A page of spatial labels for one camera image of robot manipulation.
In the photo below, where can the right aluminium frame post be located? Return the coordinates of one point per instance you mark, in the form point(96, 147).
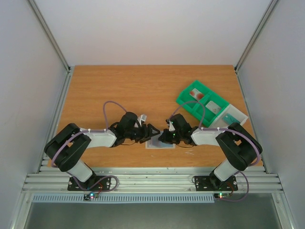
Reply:
point(258, 30)

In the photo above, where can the grey card in tray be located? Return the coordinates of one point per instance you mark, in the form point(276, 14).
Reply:
point(213, 107)

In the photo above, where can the small circuit board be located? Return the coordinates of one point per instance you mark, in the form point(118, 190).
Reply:
point(90, 197)
point(222, 195)

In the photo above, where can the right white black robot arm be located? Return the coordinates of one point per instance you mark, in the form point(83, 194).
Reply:
point(241, 150)

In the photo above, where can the left small circuit board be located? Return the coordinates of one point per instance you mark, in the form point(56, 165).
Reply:
point(90, 197)

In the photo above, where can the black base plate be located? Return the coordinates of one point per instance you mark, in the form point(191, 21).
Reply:
point(202, 183)
point(95, 183)

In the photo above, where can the red white card in tray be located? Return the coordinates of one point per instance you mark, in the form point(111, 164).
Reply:
point(196, 94)

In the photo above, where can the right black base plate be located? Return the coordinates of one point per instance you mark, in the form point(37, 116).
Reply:
point(202, 183)

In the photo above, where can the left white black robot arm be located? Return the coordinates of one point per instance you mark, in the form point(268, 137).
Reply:
point(67, 147)

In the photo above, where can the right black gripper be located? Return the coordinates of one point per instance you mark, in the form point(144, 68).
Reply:
point(169, 135)

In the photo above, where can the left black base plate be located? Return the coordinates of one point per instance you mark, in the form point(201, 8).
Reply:
point(95, 183)

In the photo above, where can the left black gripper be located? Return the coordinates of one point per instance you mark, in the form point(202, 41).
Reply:
point(149, 133)

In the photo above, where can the teal card in tray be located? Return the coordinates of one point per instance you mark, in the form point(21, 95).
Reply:
point(229, 119)

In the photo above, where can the beige card holder wallet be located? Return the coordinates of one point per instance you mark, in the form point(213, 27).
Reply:
point(155, 143)

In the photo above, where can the right small circuit board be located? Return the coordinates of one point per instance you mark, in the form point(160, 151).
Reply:
point(222, 195)

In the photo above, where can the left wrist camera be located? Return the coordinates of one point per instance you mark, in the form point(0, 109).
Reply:
point(140, 121)

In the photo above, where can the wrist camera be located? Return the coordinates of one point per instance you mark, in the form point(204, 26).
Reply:
point(140, 121)
point(170, 125)

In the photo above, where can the aluminium rail frame front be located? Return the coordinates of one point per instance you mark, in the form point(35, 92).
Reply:
point(154, 180)

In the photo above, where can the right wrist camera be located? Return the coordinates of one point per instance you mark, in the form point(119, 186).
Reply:
point(170, 125)

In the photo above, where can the left aluminium frame post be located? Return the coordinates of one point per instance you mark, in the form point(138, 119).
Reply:
point(38, 14)

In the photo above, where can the grey slotted cable duct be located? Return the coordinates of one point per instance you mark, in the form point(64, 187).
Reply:
point(109, 198)

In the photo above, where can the aluminium frame post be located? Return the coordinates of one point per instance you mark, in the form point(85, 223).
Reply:
point(258, 30)
point(38, 14)

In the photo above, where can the green plastic sorting tray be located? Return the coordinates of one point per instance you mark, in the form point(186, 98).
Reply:
point(209, 95)

